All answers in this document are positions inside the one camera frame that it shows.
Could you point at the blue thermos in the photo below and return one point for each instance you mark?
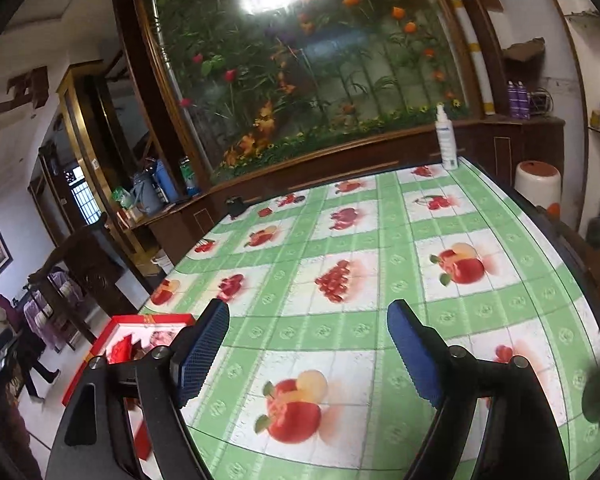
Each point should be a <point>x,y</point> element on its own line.
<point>166,185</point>

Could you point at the green plastic bag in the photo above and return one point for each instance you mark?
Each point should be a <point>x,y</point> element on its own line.
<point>122,197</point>

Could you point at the grey kettle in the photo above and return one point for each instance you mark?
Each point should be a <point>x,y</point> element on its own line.
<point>145,195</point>

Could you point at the brown cardboard piece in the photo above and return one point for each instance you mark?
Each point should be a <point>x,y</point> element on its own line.
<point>525,50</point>

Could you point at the green fruit print tablecloth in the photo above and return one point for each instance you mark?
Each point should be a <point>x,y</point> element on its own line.
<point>360,330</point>

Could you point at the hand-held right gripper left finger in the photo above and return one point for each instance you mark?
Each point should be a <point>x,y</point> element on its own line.
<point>200,355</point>

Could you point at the white roll yellow bands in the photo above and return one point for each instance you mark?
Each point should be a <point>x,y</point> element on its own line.
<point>475,50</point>

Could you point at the white stool red top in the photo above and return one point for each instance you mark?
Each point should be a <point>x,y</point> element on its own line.
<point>537,182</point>

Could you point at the dark wooden chair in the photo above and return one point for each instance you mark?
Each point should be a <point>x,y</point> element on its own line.
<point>87,265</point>

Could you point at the purple bottle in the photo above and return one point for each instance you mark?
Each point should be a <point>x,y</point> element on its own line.
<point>523,102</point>
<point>512,101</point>

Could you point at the red white gift box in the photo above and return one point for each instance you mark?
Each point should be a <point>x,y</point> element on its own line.
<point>130,321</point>

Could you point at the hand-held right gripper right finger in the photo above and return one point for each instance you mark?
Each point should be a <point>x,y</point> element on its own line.
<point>415,355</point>

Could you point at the green bottle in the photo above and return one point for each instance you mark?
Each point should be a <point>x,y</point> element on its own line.
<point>187,176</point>

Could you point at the wooden display cabinet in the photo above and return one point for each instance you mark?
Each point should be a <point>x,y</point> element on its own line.
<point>87,125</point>

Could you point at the white spray bottle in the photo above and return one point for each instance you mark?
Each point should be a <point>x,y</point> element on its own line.
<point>447,137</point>

